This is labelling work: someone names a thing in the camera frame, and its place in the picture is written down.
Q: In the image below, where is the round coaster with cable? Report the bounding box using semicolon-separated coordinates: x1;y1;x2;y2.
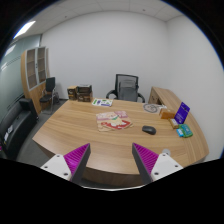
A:
143;104;162;113

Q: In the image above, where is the purple card box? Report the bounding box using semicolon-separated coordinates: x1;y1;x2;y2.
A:
174;103;190;124

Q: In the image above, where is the ceiling light panel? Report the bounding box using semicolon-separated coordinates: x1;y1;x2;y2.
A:
13;21;36;39

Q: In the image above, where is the patterned mouse pad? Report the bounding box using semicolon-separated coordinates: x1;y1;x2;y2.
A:
96;111;133;132

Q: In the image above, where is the black computer mouse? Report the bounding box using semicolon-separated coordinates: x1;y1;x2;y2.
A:
142;125;156;135

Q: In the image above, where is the small yellow box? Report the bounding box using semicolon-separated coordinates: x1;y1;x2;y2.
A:
169;119;179;129

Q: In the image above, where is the black leather sofa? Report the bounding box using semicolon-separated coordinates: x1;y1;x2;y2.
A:
0;98;38;160

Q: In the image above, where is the wooden glass-door cabinet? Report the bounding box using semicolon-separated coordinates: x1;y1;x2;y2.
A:
20;47;49;113

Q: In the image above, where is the white green paper sheet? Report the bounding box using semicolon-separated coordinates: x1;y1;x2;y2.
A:
92;98;113;107

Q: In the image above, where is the small brown cardboard box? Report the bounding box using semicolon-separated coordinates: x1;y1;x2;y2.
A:
67;86;77;100

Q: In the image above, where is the dark cardboard box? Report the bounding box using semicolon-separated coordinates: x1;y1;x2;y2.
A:
77;84;93;102

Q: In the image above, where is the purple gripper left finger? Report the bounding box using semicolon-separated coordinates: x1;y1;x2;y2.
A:
41;144;91;184

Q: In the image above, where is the wooden side cabinet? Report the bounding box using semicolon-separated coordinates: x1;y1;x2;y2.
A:
148;87;181;111

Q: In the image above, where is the green blue packet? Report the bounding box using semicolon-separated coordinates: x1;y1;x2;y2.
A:
176;124;193;138

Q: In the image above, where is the wooden desk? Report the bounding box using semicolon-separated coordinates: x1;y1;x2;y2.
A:
33;100;209;187

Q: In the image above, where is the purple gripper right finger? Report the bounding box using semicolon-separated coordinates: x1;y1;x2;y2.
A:
132;143;182;184

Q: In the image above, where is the black mesh office chair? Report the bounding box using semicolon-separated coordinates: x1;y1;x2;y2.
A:
106;74;145;102

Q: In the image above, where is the orange wooden box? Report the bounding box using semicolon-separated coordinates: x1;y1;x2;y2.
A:
159;108;175;119

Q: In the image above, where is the black visitor chair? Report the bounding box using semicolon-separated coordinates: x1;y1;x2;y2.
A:
39;77;56;105

